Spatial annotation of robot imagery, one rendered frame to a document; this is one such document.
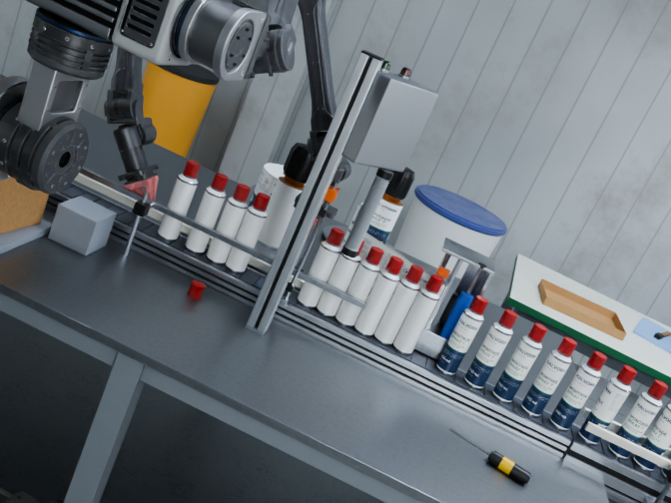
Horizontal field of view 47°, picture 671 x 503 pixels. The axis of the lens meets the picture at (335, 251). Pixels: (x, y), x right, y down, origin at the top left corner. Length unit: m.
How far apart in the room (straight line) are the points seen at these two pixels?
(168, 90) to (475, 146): 1.96
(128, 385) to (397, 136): 0.76
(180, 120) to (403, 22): 1.54
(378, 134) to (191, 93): 3.41
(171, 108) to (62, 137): 3.56
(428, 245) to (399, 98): 2.80
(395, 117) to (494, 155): 3.43
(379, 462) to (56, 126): 0.86
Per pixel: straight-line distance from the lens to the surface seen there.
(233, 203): 1.87
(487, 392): 1.93
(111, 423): 1.70
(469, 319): 1.85
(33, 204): 1.85
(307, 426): 1.54
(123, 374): 1.63
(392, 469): 1.55
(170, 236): 1.95
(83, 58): 1.41
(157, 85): 4.99
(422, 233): 4.41
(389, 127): 1.65
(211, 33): 1.28
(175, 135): 5.05
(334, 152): 1.64
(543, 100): 5.03
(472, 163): 5.08
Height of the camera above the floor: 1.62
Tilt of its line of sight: 18 degrees down
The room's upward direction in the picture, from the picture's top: 24 degrees clockwise
